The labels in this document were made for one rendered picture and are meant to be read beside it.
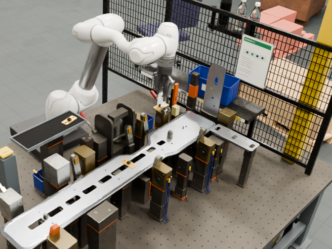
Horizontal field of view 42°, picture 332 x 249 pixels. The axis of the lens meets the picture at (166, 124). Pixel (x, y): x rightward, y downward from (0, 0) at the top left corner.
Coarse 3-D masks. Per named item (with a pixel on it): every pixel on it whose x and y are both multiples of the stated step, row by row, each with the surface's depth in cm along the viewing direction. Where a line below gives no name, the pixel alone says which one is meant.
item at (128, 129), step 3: (126, 126) 237; (129, 126) 237; (126, 129) 236; (129, 129) 237; (126, 132) 237; (129, 132) 238; (126, 135) 239; (129, 135) 239; (126, 138) 240; (129, 138) 240; (132, 138) 242; (126, 141) 241; (129, 141) 240; (132, 141) 242; (126, 144) 242; (129, 144) 241
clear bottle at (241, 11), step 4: (244, 0) 270; (240, 4) 272; (244, 4) 271; (240, 8) 272; (244, 8) 272; (236, 12) 276; (240, 12) 273; (244, 12) 273; (244, 16) 274; (236, 20) 277; (236, 24) 278; (240, 24) 277; (244, 24) 279; (236, 28) 279; (240, 28) 278
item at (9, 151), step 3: (3, 147) 203; (6, 147) 204; (0, 150) 201; (3, 150) 202; (6, 150) 202; (9, 150) 202; (0, 153) 200; (3, 153) 200; (6, 153) 200; (9, 153) 200; (12, 153) 201; (0, 156) 199; (3, 156) 198; (6, 156) 199
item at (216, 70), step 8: (216, 64) 257; (208, 72) 263; (216, 72) 259; (224, 72) 255; (208, 80) 265; (208, 88) 268; (216, 88) 264; (208, 96) 270; (216, 96) 266; (208, 104) 273; (216, 104) 269; (216, 112) 271
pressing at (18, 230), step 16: (192, 112) 274; (160, 128) 255; (176, 128) 257; (192, 128) 259; (208, 128) 261; (176, 144) 244; (112, 160) 227; (144, 160) 230; (96, 176) 216; (112, 176) 217; (128, 176) 218; (64, 192) 205; (80, 192) 206; (96, 192) 207; (112, 192) 208; (32, 208) 194; (48, 208) 196; (64, 208) 196; (80, 208) 197; (16, 224) 186; (48, 224) 188; (64, 224) 189; (16, 240) 179; (32, 240) 180
